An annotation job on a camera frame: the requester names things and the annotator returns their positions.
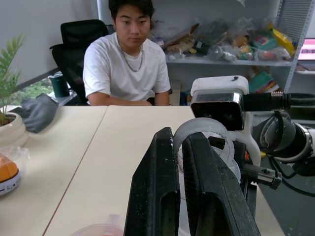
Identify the clear tape roll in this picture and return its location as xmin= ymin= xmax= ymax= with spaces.
xmin=173 ymin=117 xmax=241 ymax=236

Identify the pink lit monitor screen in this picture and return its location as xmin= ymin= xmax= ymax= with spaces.
xmin=297 ymin=38 xmax=315 ymax=61

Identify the grey folded cloth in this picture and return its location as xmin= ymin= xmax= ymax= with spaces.
xmin=20 ymin=93 xmax=60 ymax=134

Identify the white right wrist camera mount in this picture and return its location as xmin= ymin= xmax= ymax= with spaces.
xmin=190 ymin=76 xmax=261 ymax=168

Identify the green potted plant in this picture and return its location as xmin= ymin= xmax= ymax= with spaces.
xmin=0 ymin=33 xmax=28 ymax=125

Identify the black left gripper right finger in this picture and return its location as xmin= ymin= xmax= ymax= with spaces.
xmin=182 ymin=132 xmax=261 ymax=236

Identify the brown cardboard sheet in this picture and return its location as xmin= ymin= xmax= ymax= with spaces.
xmin=161 ymin=23 xmax=200 ymax=51

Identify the yellow package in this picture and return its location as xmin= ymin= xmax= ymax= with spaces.
xmin=269 ymin=23 xmax=297 ymax=58

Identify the orange item in plastic bag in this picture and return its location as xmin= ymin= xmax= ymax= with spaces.
xmin=0 ymin=145 xmax=31 ymax=197

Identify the grey metal shelf rack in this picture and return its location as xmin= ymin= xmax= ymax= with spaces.
xmin=147 ymin=0 xmax=315 ymax=106

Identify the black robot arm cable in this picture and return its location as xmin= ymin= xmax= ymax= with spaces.
xmin=267 ymin=154 xmax=315 ymax=198

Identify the dark green mug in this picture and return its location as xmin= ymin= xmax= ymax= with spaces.
xmin=48 ymin=73 xmax=70 ymax=98

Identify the black office chair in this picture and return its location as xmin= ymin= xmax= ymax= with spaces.
xmin=50 ymin=19 xmax=116 ymax=106

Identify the white ceramic plant pot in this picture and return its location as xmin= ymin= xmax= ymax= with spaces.
xmin=0 ymin=112 xmax=30 ymax=148

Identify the clear cup with red liquid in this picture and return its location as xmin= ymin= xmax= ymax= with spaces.
xmin=70 ymin=213 xmax=124 ymax=236

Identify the black camera cable plug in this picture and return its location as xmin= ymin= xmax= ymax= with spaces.
xmin=243 ymin=90 xmax=292 ymax=112

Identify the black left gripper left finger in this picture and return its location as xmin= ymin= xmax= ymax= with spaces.
xmin=124 ymin=127 xmax=182 ymax=236

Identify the person in white t-shirt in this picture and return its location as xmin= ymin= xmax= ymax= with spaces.
xmin=82 ymin=0 xmax=173 ymax=107

